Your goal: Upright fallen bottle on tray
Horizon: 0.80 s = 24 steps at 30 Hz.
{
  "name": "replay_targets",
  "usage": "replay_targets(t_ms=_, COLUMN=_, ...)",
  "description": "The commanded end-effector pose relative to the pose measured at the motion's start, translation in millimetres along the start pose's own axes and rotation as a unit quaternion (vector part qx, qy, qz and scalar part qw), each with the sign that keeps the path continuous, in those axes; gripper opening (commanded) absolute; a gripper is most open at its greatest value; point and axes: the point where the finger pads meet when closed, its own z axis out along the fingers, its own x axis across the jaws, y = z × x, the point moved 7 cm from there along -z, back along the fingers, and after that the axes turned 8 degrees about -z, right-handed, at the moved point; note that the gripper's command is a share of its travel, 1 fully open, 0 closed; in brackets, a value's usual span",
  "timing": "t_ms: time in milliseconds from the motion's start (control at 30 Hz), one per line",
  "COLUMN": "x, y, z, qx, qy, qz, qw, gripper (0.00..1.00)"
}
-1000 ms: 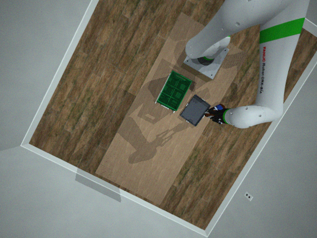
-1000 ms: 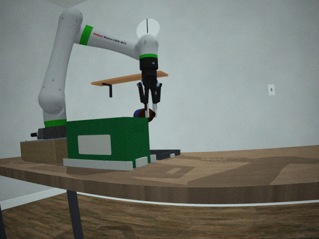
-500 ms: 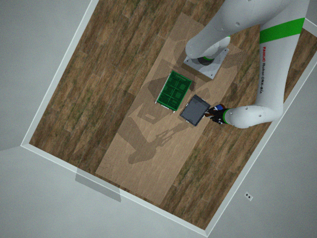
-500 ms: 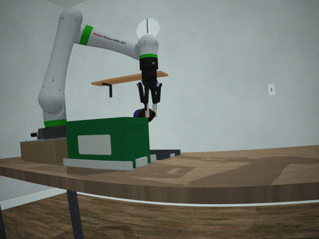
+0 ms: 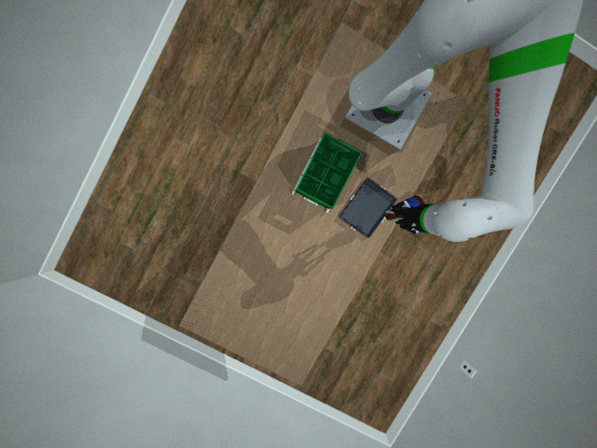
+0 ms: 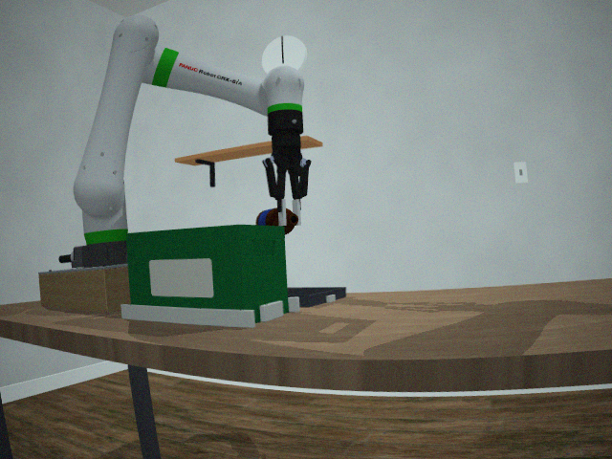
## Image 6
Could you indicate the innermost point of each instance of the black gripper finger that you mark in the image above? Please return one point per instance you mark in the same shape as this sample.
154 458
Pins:
277 190
299 187

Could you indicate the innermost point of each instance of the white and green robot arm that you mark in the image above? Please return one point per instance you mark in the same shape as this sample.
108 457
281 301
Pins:
98 186

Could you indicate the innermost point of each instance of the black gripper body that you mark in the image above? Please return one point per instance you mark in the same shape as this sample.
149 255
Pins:
286 144

